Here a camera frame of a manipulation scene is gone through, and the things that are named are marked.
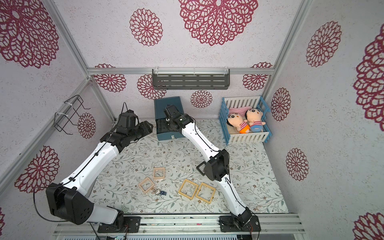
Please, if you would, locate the grey wall shelf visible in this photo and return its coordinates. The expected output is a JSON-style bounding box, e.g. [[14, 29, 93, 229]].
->
[[152, 69, 230, 90]]

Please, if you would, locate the blue white toy crib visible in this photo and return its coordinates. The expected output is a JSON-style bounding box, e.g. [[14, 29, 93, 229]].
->
[[219, 96, 273, 145]]

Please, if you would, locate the right large yellow brooch box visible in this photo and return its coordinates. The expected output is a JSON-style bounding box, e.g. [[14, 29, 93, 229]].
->
[[195, 183, 216, 204]]

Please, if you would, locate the black brooch box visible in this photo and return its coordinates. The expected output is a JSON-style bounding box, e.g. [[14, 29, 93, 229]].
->
[[156, 119, 169, 134], [196, 162, 206, 176]]

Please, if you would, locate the teal three-drawer cabinet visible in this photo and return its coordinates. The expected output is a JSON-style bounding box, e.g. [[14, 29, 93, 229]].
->
[[154, 97, 184, 141]]

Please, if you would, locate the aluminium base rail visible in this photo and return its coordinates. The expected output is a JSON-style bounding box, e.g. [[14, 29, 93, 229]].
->
[[51, 214, 309, 240]]

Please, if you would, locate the tilted small wooden brooch box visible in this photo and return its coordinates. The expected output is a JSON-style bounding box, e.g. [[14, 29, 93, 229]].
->
[[139, 177, 155, 194]]

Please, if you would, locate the black wire wall rack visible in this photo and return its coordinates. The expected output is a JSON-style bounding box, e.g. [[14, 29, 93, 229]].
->
[[53, 95, 90, 136]]

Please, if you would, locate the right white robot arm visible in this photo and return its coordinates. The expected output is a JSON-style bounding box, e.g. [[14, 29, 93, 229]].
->
[[164, 105, 261, 234]]

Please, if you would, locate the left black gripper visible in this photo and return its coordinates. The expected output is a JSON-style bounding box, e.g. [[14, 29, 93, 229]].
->
[[128, 120, 154, 142]]

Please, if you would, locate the large yellow wooden brooch box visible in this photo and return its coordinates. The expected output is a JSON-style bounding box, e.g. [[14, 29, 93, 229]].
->
[[178, 179, 199, 200]]

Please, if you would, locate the orange dressed plush doll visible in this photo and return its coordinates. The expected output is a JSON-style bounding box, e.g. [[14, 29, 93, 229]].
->
[[227, 113, 251, 134]]

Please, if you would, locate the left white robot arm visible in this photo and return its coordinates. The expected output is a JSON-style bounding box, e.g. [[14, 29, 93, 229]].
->
[[45, 110, 154, 232]]

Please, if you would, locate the blue dressed plush doll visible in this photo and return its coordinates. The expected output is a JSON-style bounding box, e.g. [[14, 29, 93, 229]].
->
[[245, 109, 266, 133]]

